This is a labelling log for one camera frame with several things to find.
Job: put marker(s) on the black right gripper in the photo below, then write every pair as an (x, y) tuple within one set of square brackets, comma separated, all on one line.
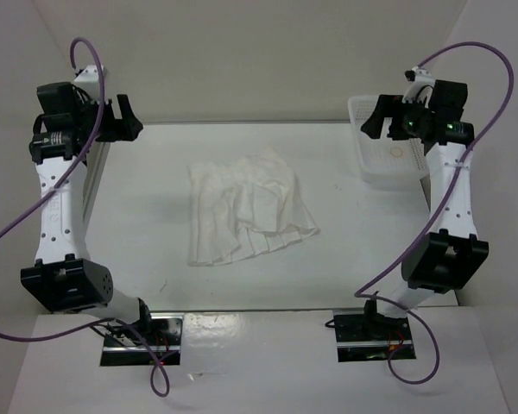
[(388, 106)]

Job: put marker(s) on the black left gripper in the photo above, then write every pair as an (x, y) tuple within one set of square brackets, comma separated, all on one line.
[(123, 129)]

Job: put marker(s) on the tan rubber band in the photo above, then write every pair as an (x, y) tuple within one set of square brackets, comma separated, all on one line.
[(396, 152)]

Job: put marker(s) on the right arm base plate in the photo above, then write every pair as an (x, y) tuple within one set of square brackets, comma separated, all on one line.
[(358, 339)]

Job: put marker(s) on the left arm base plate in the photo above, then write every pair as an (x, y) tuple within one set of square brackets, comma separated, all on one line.
[(121, 348)]

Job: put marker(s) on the white pleated skirt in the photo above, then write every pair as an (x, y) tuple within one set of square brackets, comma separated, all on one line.
[(244, 209)]

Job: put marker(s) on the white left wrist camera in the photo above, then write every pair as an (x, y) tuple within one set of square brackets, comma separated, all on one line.
[(88, 77)]

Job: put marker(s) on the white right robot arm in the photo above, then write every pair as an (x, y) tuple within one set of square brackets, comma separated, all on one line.
[(449, 251)]

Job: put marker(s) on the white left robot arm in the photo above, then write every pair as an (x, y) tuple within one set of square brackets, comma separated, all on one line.
[(64, 278)]

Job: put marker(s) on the white perforated plastic basket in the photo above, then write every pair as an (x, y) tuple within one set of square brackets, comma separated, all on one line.
[(376, 164)]

